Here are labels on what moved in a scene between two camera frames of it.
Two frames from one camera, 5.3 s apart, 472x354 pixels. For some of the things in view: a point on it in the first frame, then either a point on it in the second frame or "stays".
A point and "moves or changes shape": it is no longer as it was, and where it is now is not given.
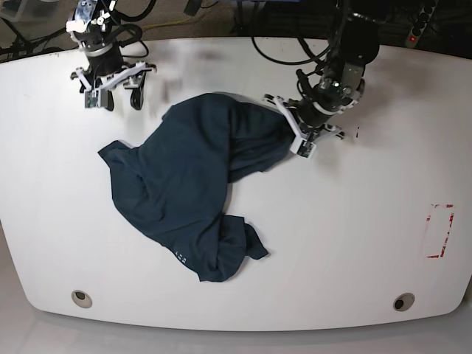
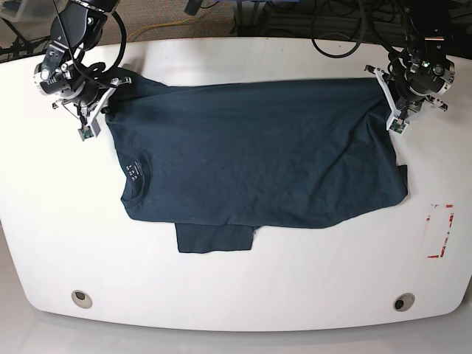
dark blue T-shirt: (174, 182) moves or changes shape
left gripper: (105, 57) -> (81, 88)
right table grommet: (403, 302) stays
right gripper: (312, 114) -> (420, 77)
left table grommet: (81, 299) stays
